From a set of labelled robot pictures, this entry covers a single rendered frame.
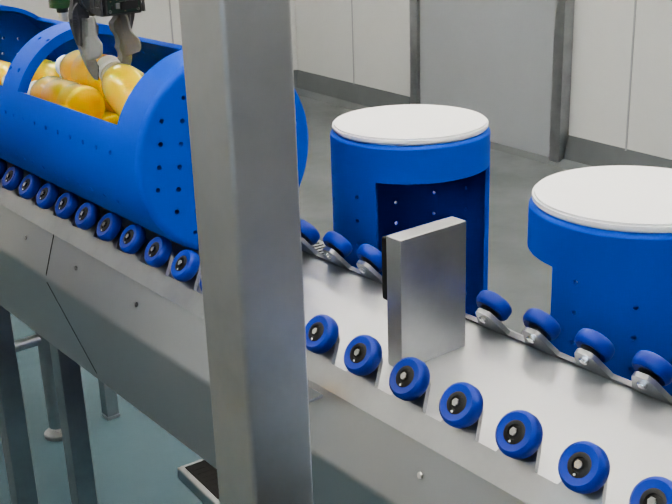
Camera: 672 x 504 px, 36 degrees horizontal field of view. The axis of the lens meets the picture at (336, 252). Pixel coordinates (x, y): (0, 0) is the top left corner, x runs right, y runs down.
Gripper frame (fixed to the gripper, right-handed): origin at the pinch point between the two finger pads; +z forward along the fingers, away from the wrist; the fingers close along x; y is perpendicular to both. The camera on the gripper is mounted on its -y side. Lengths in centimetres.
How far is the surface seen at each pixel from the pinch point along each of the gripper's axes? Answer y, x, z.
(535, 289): -90, 203, 119
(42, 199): -16.4, -6.4, 22.8
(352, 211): 10.2, 38.2, 29.0
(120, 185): 18.8, -9.1, 12.6
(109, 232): 7.5, -6.3, 22.8
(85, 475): -60, 12, 104
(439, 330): 66, 6, 23
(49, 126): -2.7, -9.2, 7.8
